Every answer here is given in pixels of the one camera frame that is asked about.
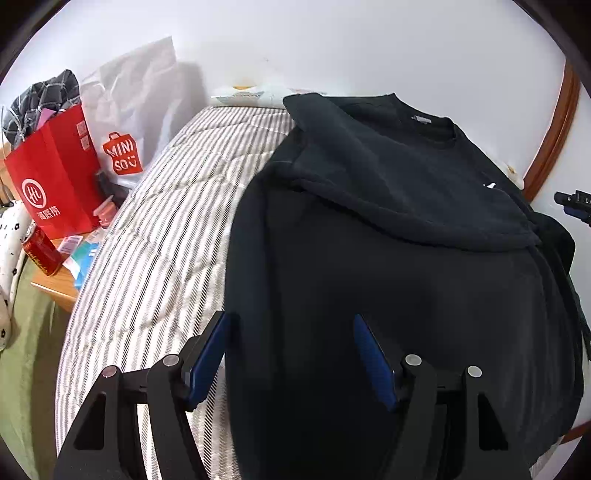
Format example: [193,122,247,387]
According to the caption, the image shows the white plastic bag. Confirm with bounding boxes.
[81,37,208,190]

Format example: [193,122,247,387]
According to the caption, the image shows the black sweatshirt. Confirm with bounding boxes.
[225,92,591,480]

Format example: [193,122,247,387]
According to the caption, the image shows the red drink can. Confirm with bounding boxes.
[22,227,64,277]

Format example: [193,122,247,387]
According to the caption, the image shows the wooden nightstand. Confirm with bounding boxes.
[30,231,100,312]

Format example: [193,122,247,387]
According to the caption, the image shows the brown wooden bed frame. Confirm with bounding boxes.
[523,60,581,202]

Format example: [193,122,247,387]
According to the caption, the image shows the white patterned pillow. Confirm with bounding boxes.
[210,82,324,109]

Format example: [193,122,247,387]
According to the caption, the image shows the pink jar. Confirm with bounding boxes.
[93,196,117,229]

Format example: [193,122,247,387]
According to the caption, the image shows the striped mattress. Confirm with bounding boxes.
[55,105,568,480]

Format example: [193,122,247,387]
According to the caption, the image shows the dark plaid cloth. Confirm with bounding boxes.
[2,69,81,148]

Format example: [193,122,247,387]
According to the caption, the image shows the blue tissue pack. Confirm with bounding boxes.
[62,242,100,289]

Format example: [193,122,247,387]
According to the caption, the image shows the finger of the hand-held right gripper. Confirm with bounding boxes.
[554,189,591,227]

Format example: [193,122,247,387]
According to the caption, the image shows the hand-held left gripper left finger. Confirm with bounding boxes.
[53,311,232,480]

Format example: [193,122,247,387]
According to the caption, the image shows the white floral blanket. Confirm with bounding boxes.
[0,200,35,354]

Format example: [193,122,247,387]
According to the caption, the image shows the red paper bag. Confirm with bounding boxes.
[4,102,108,240]

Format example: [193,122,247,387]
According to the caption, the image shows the black bottle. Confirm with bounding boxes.
[95,169,122,204]

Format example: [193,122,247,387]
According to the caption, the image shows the green bed sheet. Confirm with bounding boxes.
[0,258,75,462]

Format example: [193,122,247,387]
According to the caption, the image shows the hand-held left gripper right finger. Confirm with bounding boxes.
[353,314,539,480]

